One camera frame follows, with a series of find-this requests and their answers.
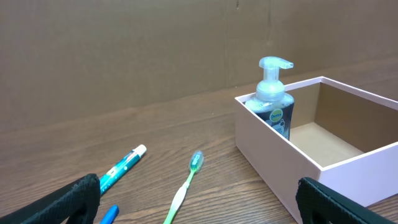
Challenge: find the teal toothpaste tube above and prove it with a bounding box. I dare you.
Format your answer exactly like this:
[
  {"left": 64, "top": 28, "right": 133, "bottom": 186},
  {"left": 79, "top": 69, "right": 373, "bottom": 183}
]
[{"left": 99, "top": 144, "right": 147, "bottom": 195}]

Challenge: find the green toothbrush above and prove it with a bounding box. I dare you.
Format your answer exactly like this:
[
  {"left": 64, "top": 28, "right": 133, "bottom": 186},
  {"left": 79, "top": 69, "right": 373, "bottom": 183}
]
[{"left": 164, "top": 151, "right": 204, "bottom": 224}]

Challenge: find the blue disposable razor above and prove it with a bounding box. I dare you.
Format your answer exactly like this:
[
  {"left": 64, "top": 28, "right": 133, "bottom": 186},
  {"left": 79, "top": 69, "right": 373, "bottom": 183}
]
[{"left": 100, "top": 205, "right": 119, "bottom": 224}]

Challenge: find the white cardboard box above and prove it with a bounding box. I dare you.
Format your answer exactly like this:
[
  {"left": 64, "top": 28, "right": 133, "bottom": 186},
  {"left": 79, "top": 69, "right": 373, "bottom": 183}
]
[{"left": 235, "top": 77, "right": 397, "bottom": 222}]

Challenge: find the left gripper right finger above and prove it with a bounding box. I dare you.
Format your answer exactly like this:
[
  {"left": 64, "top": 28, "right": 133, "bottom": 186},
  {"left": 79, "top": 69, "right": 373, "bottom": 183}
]
[{"left": 295, "top": 177, "right": 394, "bottom": 224}]

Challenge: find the dark blue soap pump bottle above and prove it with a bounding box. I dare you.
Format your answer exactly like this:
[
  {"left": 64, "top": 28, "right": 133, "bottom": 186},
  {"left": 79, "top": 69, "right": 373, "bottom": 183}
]
[{"left": 245, "top": 56, "right": 295, "bottom": 139}]

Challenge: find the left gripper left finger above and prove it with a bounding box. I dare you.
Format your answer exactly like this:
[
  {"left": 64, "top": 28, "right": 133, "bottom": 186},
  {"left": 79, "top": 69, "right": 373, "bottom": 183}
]
[{"left": 1, "top": 174, "right": 101, "bottom": 224}]

